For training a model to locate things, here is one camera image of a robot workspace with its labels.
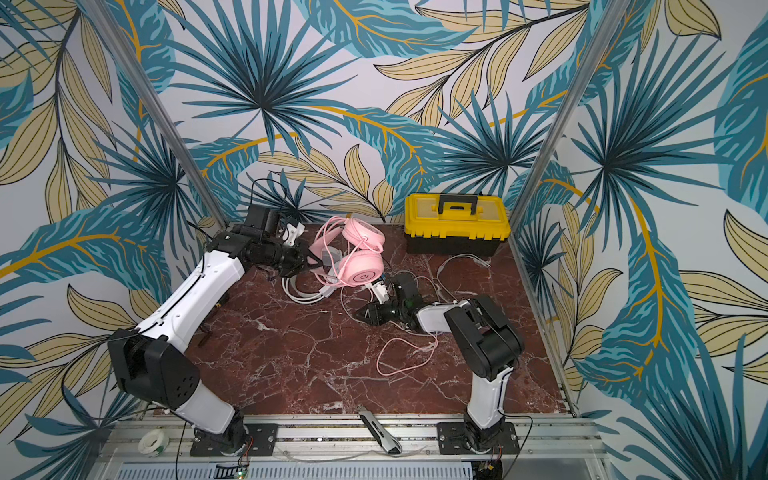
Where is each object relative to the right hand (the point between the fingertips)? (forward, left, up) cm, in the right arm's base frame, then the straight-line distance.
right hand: (356, 315), depth 92 cm
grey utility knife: (-34, -8, -3) cm, 35 cm away
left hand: (+4, +7, +21) cm, 23 cm away
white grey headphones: (+9, +8, +3) cm, 13 cm away
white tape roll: (-31, +48, -1) cm, 57 cm away
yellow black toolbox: (+25, -34, +12) cm, 44 cm away
